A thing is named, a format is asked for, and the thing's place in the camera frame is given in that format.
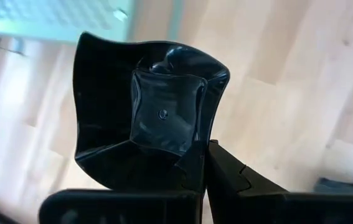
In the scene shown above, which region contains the black wavy square mini plate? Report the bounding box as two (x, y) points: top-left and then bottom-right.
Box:
(72, 30), (230, 192)

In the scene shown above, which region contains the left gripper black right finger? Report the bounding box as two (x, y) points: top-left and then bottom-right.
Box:
(205, 139), (353, 224)

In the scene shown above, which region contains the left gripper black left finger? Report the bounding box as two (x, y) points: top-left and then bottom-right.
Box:
(38, 139), (207, 224)

